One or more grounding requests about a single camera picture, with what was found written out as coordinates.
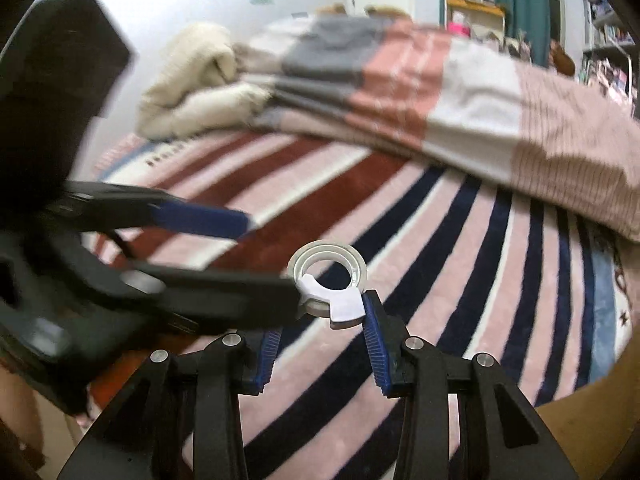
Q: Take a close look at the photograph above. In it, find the white tape dispenser ring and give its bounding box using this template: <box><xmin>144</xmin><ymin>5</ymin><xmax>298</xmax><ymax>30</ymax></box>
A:
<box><xmin>285</xmin><ymin>239</ymin><xmax>369</xmax><ymax>331</ymax></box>

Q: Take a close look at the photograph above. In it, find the person's left hand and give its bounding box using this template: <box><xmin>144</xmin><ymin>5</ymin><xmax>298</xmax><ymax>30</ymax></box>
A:
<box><xmin>0</xmin><ymin>367</ymin><xmax>43</xmax><ymax>452</ymax></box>

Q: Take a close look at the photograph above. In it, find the striped plush bed blanket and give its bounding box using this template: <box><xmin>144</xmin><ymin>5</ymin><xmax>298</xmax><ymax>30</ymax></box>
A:
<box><xmin>98</xmin><ymin>131</ymin><xmax>632</xmax><ymax>479</ymax></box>

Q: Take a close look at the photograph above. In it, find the cream fleece blanket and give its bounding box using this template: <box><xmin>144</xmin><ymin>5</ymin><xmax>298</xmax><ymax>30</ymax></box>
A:
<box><xmin>134</xmin><ymin>22</ymin><xmax>270</xmax><ymax>141</ymax></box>

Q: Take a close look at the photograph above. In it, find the brown cardboard box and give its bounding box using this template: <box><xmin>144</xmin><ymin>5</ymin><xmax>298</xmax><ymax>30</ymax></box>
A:
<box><xmin>537</xmin><ymin>341</ymin><xmax>639</xmax><ymax>479</ymax></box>

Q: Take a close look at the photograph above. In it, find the striped pink duvet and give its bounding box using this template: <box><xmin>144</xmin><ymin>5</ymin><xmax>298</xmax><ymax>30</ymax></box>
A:
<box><xmin>235</xmin><ymin>15</ymin><xmax>639</xmax><ymax>240</ymax></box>

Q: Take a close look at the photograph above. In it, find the brown plush bear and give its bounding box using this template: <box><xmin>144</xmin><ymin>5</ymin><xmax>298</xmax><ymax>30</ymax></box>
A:
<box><xmin>364</xmin><ymin>6</ymin><xmax>411</xmax><ymax>20</ymax></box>

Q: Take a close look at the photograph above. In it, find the pink gift bag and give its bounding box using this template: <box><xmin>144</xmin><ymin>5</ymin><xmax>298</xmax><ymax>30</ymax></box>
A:
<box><xmin>447</xmin><ymin>22</ymin><xmax>471</xmax><ymax>38</ymax></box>

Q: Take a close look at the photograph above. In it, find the yellow white desk shelf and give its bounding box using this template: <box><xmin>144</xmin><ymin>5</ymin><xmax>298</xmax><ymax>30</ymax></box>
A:
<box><xmin>444</xmin><ymin>0</ymin><xmax>506</xmax><ymax>42</ymax></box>

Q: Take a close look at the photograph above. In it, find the dark bookshelf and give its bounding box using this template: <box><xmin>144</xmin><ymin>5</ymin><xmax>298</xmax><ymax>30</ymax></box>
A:
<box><xmin>578</xmin><ymin>0</ymin><xmax>639</xmax><ymax>117</ymax></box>

